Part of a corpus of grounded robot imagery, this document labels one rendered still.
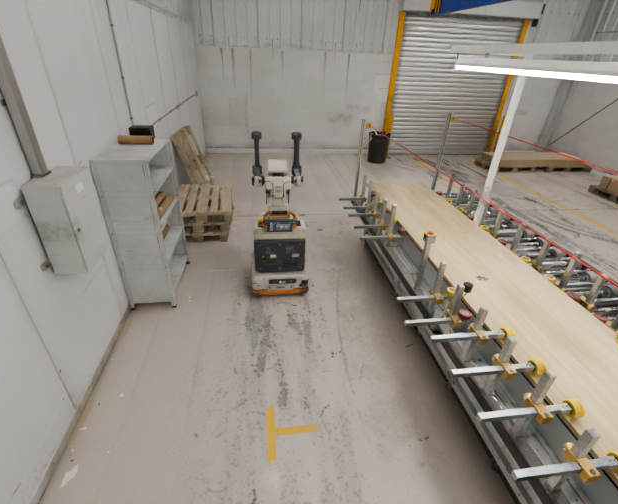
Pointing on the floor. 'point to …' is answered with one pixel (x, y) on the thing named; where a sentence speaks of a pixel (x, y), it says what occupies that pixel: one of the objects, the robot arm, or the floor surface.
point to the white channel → (526, 77)
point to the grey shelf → (142, 218)
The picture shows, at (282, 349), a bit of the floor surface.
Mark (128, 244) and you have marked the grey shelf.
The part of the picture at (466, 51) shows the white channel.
